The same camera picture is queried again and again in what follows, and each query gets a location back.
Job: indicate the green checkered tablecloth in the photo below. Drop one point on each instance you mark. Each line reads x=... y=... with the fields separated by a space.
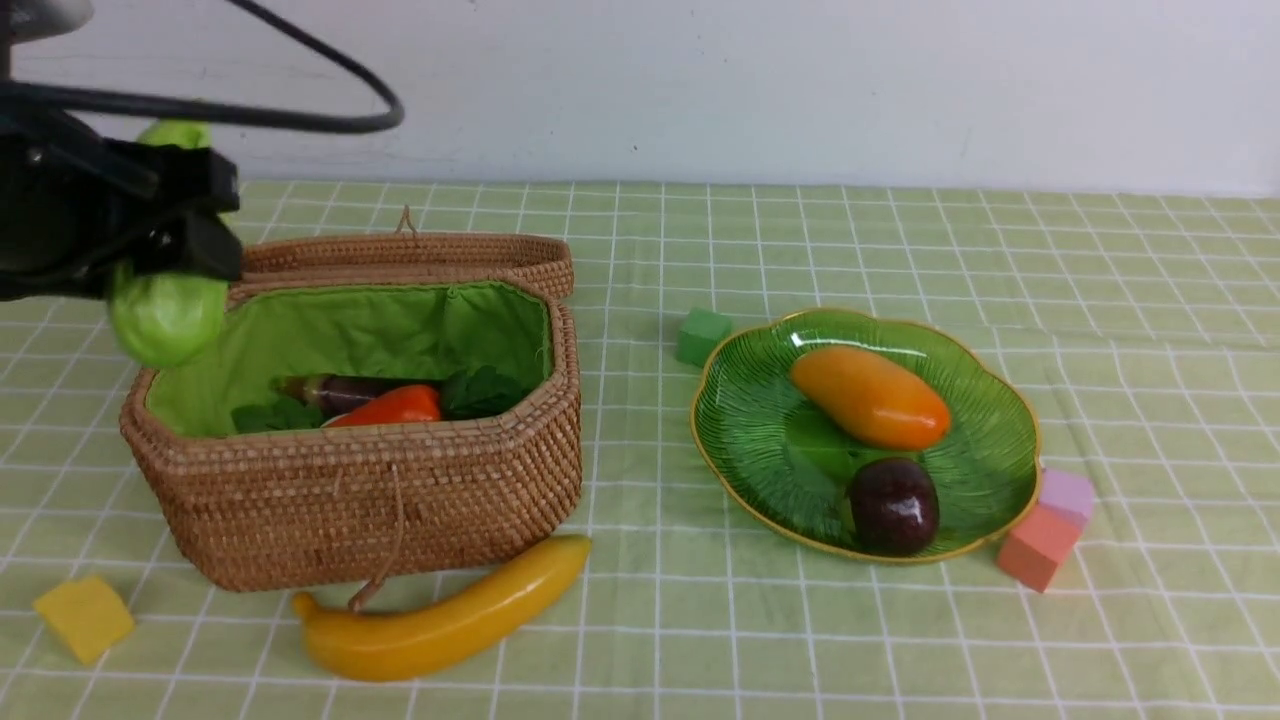
x=1143 y=330

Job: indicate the pink foam cube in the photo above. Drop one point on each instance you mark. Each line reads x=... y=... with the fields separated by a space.
x=1069 y=495

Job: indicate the green glass leaf plate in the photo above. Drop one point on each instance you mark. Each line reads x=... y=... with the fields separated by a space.
x=783 y=461

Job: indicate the green foam cube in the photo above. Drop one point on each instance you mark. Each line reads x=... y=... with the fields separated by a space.
x=700 y=334

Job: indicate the dark purple passion fruit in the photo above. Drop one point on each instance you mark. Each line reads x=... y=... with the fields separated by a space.
x=893 y=506

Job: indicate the woven wicker basket lid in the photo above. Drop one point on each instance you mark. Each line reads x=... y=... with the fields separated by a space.
x=544 y=263

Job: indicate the white radish with leaves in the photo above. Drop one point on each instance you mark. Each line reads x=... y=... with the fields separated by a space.
x=284 y=413

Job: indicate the orange mango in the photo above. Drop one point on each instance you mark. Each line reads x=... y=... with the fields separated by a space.
x=875 y=401

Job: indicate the salmon orange foam cube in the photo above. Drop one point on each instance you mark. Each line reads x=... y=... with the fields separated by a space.
x=1036 y=548

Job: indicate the yellow banana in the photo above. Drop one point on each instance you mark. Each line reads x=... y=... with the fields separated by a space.
x=401 y=646

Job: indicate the dark purple eggplant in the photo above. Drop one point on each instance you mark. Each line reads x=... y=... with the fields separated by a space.
x=334 y=395

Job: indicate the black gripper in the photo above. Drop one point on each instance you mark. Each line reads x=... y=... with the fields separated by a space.
x=68 y=197

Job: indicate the green bitter gourd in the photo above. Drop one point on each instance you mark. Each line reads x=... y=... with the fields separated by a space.
x=164 y=320

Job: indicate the yellow foam cube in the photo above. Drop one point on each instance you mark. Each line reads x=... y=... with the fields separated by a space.
x=87 y=615

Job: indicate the orange carrot with leaves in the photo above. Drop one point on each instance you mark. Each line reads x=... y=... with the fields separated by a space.
x=395 y=407

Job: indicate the woven wicker basket green lining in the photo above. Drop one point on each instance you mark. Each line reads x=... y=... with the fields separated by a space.
x=311 y=505

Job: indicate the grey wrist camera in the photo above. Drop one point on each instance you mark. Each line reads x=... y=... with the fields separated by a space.
x=25 y=21

